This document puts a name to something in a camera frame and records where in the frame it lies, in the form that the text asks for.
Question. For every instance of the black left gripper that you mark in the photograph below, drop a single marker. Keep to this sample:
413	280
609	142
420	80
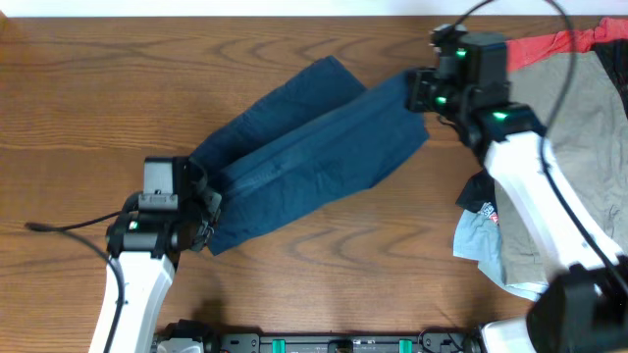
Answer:
204	202

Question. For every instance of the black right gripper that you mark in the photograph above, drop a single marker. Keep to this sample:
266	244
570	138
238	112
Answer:
418	90

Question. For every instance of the dark blue denim shorts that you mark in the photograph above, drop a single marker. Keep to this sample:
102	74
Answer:
316	139

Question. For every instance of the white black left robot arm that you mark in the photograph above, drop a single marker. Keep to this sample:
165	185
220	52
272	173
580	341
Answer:
174	212

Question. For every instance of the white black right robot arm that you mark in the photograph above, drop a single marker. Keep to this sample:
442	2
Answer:
584	308

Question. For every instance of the red orange t-shirt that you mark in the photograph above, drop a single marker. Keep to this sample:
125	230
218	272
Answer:
527	51

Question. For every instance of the black garment with printed label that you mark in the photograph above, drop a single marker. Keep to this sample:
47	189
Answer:
478	196

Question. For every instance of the light blue garment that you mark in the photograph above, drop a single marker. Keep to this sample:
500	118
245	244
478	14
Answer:
477	238

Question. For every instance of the khaki grey shorts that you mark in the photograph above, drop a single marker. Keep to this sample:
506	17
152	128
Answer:
589	140

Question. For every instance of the black lace garment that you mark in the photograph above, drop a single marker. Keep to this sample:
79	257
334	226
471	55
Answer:
613	57

